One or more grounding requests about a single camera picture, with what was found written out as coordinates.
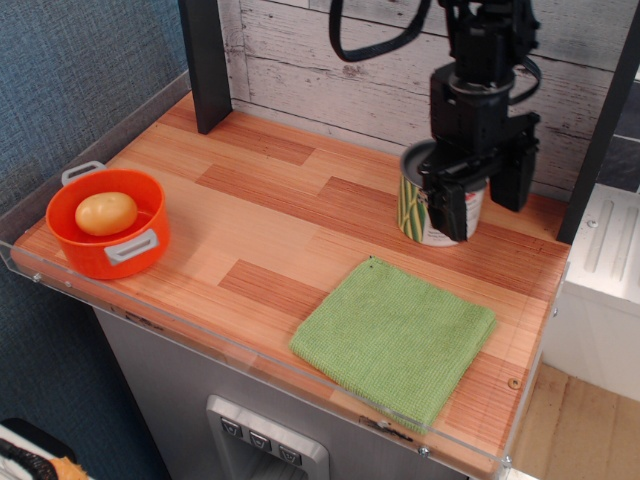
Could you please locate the orange fuzzy object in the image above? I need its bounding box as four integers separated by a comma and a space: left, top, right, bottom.
49, 457, 91, 480

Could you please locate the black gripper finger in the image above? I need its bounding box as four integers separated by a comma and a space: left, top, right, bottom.
425, 182, 468, 242
490, 151, 534, 211

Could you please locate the white black corner object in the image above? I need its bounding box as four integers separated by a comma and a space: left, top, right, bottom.
1, 418, 77, 479

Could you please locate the toy corn can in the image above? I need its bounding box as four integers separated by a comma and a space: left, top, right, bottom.
397, 140, 489, 247

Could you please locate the green folded cloth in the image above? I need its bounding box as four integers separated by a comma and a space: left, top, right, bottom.
289, 257, 496, 433

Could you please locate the black left post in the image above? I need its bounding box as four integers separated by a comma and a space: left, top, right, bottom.
178, 0, 233, 134

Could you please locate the silver dispenser panel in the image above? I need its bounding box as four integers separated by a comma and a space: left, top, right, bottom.
206, 395, 330, 479

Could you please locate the black right post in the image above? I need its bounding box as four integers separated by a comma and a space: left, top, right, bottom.
556, 6, 639, 245

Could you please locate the clear acrylic table guard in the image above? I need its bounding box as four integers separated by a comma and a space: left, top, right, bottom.
1, 75, 568, 479

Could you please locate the white toy sink unit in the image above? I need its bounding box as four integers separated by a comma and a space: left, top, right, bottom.
542, 184, 639, 400

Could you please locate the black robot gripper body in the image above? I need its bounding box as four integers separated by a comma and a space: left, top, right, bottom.
430, 63, 540, 179

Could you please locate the yellow toy potato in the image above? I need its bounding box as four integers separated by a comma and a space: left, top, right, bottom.
75, 192, 138, 236

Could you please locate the orange toy pot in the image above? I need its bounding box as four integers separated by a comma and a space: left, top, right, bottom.
46, 161, 170, 280

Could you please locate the grey toy fridge cabinet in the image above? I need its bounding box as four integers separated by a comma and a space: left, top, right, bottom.
96, 310, 463, 479

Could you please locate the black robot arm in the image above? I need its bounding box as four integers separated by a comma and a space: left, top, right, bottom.
418, 1, 542, 242

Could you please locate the black post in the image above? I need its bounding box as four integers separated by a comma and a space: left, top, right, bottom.
178, 0, 233, 134
556, 6, 639, 245

